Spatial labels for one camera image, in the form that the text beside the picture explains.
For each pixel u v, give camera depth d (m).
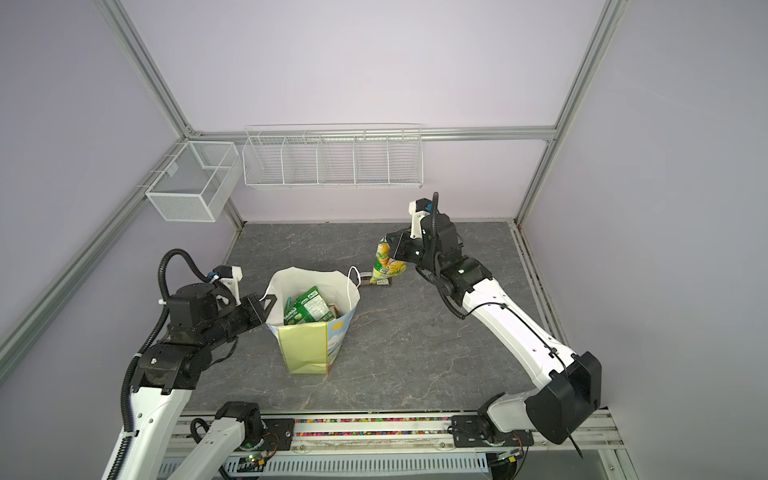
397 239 0.63
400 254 0.64
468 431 0.74
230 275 0.62
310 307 0.79
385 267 0.77
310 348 0.71
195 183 0.98
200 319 0.50
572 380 0.40
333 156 0.99
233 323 0.57
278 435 0.73
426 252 0.60
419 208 0.65
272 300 0.69
